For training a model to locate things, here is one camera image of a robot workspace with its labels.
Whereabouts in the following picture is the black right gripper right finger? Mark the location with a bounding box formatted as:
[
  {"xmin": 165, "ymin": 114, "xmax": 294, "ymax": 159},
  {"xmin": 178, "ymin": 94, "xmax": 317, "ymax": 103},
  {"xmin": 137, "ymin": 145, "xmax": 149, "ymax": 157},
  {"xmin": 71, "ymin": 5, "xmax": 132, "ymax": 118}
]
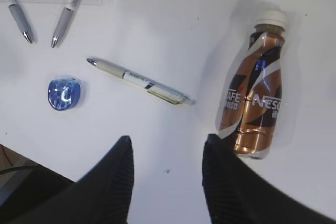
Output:
[{"xmin": 202, "ymin": 134, "xmax": 335, "ymax": 223}]

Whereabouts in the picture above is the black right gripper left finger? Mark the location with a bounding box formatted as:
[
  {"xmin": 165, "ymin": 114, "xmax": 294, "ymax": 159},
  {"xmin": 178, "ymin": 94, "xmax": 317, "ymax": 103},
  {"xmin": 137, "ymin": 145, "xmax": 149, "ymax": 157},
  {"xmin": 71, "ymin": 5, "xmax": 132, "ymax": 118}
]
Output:
[{"xmin": 1, "ymin": 136, "xmax": 134, "ymax": 223}]

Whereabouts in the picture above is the blue pencil sharpener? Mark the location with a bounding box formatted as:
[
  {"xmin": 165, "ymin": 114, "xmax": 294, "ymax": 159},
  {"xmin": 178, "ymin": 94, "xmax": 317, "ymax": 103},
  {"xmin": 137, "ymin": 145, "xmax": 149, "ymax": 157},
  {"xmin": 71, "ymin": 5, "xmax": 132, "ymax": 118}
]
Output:
[{"xmin": 48, "ymin": 77, "xmax": 82, "ymax": 111}]

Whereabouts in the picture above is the beige grip white pen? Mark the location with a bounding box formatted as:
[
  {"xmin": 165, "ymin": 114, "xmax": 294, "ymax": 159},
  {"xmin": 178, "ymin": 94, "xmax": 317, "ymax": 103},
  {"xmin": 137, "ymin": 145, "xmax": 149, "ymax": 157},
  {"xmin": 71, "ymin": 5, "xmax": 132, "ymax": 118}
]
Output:
[{"xmin": 86, "ymin": 58, "xmax": 195, "ymax": 105}]

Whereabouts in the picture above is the grey grip pen left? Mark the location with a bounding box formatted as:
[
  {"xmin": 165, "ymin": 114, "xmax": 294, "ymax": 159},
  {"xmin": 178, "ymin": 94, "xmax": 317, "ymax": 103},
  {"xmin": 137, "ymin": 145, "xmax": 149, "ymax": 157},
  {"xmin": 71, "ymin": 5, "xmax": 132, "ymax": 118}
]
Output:
[{"xmin": 8, "ymin": 0, "xmax": 34, "ymax": 44}]

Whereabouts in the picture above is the brown coffee drink bottle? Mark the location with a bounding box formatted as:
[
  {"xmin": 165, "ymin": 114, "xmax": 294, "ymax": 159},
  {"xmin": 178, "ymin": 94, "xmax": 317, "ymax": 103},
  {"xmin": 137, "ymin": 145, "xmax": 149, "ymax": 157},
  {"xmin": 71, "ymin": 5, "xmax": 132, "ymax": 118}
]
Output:
[{"xmin": 218, "ymin": 9, "xmax": 287, "ymax": 159}]

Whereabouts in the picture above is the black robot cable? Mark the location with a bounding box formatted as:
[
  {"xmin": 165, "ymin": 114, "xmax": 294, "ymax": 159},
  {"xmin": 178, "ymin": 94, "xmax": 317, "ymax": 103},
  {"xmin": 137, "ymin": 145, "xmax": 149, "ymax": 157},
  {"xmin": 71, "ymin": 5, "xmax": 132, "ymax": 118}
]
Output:
[{"xmin": 0, "ymin": 165, "xmax": 40, "ymax": 175}]

